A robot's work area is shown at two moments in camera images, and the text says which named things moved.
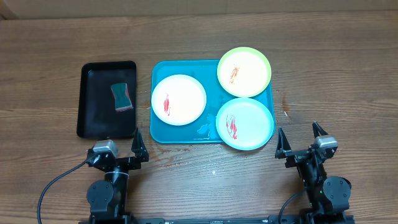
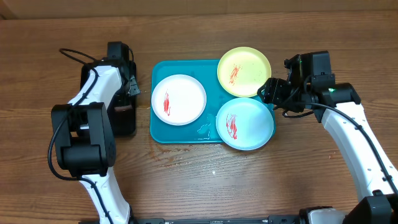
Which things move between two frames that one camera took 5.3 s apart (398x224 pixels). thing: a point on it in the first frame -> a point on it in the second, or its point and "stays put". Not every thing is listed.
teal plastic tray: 204,130 stays put
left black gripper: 140,155 -> 135,90
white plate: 178,99 stays put
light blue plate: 244,123 stays put
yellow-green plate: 244,72 stays put
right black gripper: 298,157 -> 275,91
